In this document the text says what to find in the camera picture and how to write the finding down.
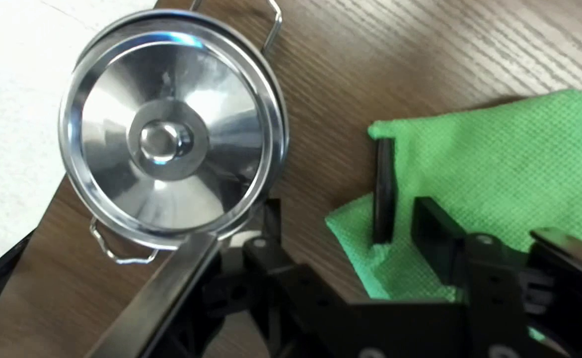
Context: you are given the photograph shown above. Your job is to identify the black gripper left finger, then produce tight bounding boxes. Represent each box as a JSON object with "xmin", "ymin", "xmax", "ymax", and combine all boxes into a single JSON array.
[{"xmin": 371, "ymin": 135, "xmax": 397, "ymax": 247}]

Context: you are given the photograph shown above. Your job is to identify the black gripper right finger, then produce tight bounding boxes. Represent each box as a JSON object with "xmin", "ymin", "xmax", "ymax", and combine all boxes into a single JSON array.
[{"xmin": 411, "ymin": 195, "xmax": 471, "ymax": 294}]

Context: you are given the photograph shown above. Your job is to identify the green microfiber towel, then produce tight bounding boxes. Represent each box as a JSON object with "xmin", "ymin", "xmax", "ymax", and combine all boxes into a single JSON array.
[{"xmin": 324, "ymin": 88, "xmax": 582, "ymax": 346}]

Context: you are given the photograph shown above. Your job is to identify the stainless steel pot lid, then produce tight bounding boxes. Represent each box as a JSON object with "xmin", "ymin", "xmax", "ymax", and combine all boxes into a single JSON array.
[{"xmin": 58, "ymin": 8, "xmax": 290, "ymax": 253}]

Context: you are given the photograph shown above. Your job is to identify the small stainless steel pot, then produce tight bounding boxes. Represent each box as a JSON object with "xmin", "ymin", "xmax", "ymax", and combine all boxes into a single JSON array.
[{"xmin": 58, "ymin": 0, "xmax": 290, "ymax": 269}]

